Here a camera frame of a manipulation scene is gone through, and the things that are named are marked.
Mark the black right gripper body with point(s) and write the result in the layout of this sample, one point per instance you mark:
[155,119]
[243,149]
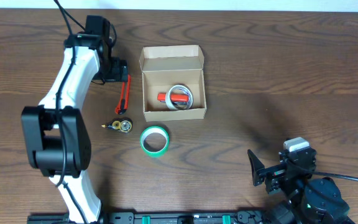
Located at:
[272,172]

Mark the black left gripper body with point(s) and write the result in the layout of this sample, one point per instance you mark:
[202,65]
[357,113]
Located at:
[120,71]

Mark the white tape roll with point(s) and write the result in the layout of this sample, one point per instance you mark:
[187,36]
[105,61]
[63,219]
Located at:
[186,91]

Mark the red stapler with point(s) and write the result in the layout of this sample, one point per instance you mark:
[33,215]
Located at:
[175,98]

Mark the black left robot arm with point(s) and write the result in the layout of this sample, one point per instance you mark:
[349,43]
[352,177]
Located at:
[56,138]

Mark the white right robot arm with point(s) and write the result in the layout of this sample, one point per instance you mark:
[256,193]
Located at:
[308,200]

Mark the red utility knife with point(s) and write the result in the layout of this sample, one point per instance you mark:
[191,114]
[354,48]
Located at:
[122,106]

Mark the open cardboard box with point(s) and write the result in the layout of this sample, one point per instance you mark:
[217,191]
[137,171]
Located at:
[164,67]

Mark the black yellow correction tape dispenser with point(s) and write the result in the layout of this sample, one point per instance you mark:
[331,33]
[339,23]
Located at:
[122,125]

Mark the green tape roll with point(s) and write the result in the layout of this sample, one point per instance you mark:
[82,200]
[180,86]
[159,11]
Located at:
[154,130]

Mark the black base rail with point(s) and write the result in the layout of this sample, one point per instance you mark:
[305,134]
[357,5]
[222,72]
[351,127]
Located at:
[239,217]

